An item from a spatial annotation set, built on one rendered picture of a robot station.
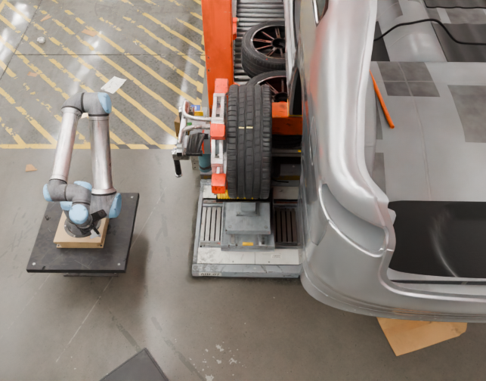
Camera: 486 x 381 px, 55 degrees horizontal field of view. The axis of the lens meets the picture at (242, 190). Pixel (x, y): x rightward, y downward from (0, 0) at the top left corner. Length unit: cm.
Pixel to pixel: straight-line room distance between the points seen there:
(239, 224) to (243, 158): 81
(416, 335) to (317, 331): 61
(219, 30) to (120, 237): 141
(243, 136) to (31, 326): 181
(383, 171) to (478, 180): 49
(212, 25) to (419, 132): 128
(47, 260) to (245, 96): 157
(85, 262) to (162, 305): 56
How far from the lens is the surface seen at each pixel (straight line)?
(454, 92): 303
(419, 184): 260
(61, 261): 310
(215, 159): 249
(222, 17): 272
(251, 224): 314
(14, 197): 395
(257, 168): 245
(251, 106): 248
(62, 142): 270
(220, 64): 289
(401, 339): 315
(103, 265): 300
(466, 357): 325
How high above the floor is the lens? 280
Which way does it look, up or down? 51 degrees down
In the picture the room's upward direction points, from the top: straight up
